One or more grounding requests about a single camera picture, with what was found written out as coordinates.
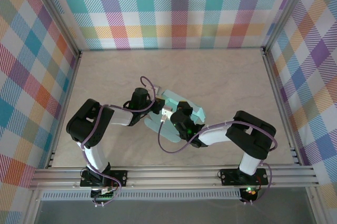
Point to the light teal paper box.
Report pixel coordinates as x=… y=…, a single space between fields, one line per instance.
x=168 y=96

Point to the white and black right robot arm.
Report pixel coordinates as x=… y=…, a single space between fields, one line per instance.
x=252 y=132

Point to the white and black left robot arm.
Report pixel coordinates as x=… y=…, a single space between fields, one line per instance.
x=89 y=121

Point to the control board with lit LEDs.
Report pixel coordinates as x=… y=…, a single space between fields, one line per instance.
x=250 y=192

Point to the control board with green terminal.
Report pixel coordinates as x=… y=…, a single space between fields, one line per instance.
x=104 y=195

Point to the long aluminium mounting rail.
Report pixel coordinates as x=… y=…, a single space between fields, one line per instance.
x=171 y=176

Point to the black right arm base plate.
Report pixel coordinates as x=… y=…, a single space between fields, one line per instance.
x=229 y=176

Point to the aluminium side rail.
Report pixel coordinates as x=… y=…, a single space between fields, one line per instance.
x=69 y=90
x=274 y=87

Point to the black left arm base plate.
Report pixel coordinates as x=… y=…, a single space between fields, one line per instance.
x=119 y=178

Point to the aluminium frame post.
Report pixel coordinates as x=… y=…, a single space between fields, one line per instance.
x=287 y=11
x=55 y=11

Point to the aluminium frame leg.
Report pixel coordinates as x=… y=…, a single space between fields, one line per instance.
x=33 y=208
x=314 y=205

